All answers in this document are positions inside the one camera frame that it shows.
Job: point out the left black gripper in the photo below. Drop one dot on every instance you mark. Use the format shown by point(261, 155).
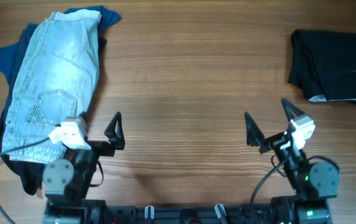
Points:
point(107, 149)

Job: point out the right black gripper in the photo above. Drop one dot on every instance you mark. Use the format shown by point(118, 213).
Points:
point(254, 135)

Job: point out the light blue denim shorts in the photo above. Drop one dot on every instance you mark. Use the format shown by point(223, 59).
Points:
point(57, 78)

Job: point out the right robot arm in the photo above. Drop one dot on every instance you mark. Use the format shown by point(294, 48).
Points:
point(314, 179)

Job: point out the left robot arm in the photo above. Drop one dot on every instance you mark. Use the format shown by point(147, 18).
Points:
point(67, 180)

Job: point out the black folded garment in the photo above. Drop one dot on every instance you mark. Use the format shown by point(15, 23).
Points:
point(324, 65)

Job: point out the dark blue denim garment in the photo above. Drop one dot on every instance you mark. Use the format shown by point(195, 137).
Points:
point(30, 173)

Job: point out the blue t-shirt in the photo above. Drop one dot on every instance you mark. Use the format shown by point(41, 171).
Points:
point(11, 57)

